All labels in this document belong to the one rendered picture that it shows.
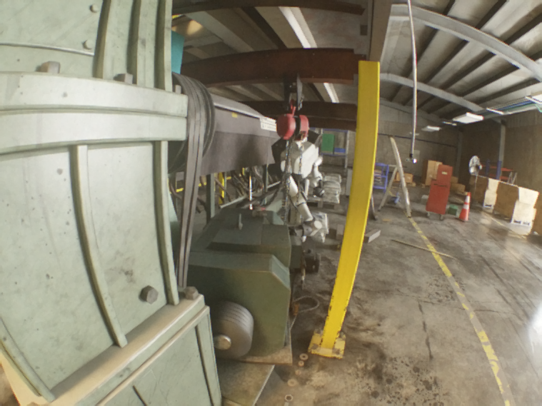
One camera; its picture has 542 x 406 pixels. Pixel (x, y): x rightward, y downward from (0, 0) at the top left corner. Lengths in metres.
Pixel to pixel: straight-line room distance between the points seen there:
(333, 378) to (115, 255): 1.35
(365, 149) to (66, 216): 1.10
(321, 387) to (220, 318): 0.88
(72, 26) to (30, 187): 0.24
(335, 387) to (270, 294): 0.86
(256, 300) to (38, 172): 0.73
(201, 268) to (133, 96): 0.58
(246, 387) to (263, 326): 0.32
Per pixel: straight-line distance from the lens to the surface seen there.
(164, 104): 0.47
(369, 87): 1.18
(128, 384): 0.53
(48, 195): 0.39
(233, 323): 0.77
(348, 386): 1.53
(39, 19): 0.43
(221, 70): 1.72
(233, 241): 0.90
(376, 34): 0.96
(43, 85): 0.36
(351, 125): 4.79
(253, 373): 1.15
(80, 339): 0.49
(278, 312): 0.88
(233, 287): 0.82
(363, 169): 1.14
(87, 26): 0.45
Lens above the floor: 1.24
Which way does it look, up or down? 14 degrees down
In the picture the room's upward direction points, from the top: 3 degrees clockwise
